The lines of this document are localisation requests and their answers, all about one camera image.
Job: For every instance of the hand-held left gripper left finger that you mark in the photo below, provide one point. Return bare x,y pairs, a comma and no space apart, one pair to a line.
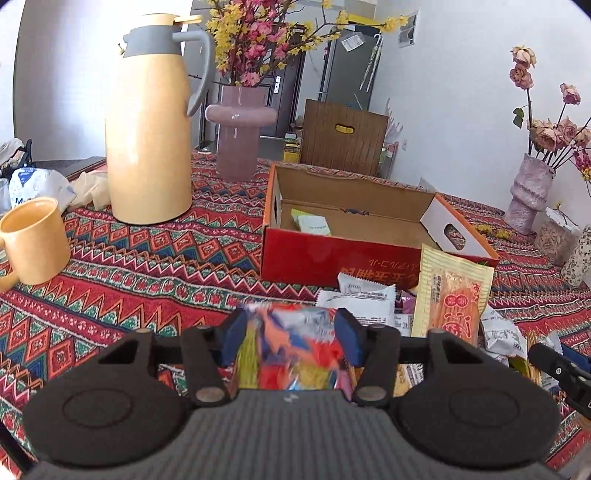
233,339

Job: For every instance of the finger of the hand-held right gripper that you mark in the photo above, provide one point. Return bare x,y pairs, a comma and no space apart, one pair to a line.
579,362
565,378

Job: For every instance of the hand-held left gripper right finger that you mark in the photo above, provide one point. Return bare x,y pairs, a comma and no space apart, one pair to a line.
349,339

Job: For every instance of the multicoloured snack packet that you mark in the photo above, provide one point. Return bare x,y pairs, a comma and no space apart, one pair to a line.
295,353

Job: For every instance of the red cardboard box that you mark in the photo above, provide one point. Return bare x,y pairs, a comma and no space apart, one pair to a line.
369,261

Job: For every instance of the yellow dried fish snack packet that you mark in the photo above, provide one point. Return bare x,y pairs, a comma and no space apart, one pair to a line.
452,300

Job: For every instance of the small pink snack packet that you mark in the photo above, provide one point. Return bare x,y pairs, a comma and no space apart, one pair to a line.
405,303

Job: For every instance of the floral patterned vase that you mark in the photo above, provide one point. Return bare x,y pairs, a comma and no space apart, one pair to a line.
579,263

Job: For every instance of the green and white snack packet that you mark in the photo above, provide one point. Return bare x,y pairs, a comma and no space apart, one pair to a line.
314,226
301,213

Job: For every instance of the clear storage jar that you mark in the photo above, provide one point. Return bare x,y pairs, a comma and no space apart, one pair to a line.
554,240

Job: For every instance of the fallen yellow blossoms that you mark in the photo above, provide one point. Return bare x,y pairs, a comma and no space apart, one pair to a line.
494,232

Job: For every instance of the textured pink vase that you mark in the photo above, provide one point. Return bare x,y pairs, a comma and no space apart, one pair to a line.
526,198

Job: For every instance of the rolling cart with bottles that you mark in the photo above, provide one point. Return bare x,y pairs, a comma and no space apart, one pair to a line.
388,161

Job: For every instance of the pink glass vase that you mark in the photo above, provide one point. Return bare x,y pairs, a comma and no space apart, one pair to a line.
238,147

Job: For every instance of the yellow thermos jug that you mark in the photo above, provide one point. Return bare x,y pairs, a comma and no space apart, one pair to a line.
147,138

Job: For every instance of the white feather decoration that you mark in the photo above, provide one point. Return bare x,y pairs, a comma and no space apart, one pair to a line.
393,122

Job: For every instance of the yellow mug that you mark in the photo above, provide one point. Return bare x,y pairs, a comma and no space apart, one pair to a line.
32,242

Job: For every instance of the dried pink roses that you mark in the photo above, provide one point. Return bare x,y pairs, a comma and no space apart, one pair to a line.
547,136

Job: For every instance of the dark front door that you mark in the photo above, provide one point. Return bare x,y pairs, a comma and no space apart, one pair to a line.
282,108

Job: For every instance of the white plastic bag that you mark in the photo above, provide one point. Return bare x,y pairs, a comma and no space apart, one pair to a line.
37,184

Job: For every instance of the grey refrigerator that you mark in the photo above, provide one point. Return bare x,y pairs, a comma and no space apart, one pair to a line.
346,76

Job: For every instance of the black metal stand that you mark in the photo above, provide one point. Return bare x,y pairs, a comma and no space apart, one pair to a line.
21,157

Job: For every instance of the white folded umbrella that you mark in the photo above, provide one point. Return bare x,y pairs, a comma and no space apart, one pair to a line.
375,55

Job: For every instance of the pink and yellow flower branches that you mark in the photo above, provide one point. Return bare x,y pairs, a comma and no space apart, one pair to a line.
258,46

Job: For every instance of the paper sheet on refrigerator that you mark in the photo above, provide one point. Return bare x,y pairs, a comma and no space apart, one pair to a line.
353,42

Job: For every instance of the yellow box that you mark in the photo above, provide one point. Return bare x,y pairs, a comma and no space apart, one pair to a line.
364,17

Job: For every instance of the white wall papers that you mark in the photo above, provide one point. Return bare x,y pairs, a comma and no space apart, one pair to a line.
408,28

